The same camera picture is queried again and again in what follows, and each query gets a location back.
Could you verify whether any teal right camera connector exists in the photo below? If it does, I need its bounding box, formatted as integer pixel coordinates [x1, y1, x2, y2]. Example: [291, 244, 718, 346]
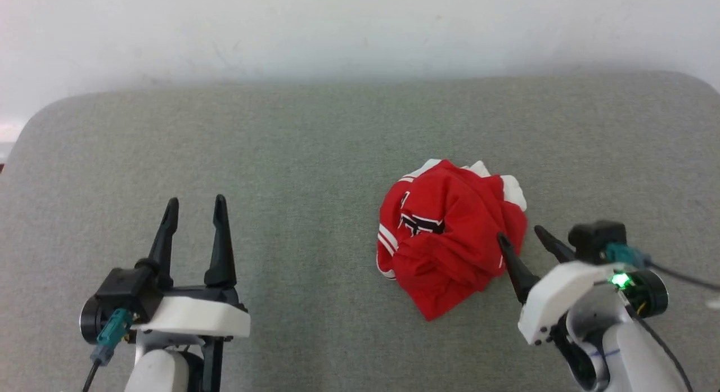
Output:
[604, 242, 653, 270]

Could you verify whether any black camera cable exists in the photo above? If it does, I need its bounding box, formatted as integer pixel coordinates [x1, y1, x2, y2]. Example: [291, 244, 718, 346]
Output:
[647, 260, 720, 292]
[82, 361, 103, 392]

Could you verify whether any grey fabric sofa cushion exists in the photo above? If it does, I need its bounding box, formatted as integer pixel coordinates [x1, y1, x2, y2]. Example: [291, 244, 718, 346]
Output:
[0, 71, 720, 392]

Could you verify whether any teal left camera connector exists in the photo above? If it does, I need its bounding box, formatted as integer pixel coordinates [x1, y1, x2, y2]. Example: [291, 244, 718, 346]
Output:
[90, 308, 134, 366]

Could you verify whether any teal camera connector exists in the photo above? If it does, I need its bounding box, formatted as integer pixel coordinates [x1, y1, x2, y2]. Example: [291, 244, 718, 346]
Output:
[604, 242, 653, 270]
[90, 308, 134, 366]

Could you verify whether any red and white jersey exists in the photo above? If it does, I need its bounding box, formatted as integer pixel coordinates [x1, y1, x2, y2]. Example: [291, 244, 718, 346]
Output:
[376, 159, 529, 322]

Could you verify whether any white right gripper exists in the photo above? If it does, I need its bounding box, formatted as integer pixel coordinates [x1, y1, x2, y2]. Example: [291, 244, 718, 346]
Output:
[496, 225, 620, 346]

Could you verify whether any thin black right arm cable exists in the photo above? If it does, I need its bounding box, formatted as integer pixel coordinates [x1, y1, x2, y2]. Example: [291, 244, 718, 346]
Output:
[625, 303, 695, 392]

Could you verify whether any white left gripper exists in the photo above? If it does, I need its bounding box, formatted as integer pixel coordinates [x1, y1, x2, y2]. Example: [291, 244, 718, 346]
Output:
[134, 194, 251, 348]

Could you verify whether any black right camera cable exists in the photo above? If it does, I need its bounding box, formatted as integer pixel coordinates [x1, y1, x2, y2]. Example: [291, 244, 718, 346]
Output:
[647, 260, 720, 292]

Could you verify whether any black left camera cable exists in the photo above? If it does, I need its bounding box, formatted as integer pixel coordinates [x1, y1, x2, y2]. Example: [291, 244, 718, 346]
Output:
[82, 361, 103, 392]

